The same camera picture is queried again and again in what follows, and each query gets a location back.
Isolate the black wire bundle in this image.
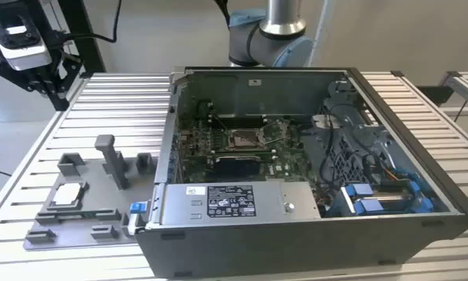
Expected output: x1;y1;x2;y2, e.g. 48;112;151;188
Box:
319;105;387;188

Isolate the silver square CPU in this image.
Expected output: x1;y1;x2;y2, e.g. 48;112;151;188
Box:
52;184;84;206

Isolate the CPU socket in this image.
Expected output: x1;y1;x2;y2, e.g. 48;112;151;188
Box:
227;128;262;150

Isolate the silver power supply unit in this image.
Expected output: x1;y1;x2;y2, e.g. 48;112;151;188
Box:
159;181;323;226

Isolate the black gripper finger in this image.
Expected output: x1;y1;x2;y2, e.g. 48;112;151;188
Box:
0;55;36;92
58;52;84;98

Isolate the blue disk carrier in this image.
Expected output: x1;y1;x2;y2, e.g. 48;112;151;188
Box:
354;198;385;215
350;183;375;196
121;200;149;237

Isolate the green motherboard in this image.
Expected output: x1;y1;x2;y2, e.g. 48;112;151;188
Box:
174;113;326;188

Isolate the black perforated disk bay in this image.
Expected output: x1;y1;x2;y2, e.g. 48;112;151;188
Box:
323;134;378;189

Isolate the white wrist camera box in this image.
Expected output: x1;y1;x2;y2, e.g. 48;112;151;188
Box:
0;0;74;71

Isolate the grey parts rack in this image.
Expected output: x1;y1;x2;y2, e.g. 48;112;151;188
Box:
23;133;161;252

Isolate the black graphics card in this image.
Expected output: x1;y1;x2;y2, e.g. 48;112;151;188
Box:
206;155;263;178

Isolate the thick black cable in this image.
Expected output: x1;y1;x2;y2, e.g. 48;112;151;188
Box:
64;0;125;43

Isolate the black upright frame post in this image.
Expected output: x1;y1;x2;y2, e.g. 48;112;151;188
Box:
43;0;107;111

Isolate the black open PC case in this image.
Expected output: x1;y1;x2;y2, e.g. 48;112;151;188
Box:
135;66;468;279

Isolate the metal slat side table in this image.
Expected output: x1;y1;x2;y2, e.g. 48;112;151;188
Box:
439;70;468;118

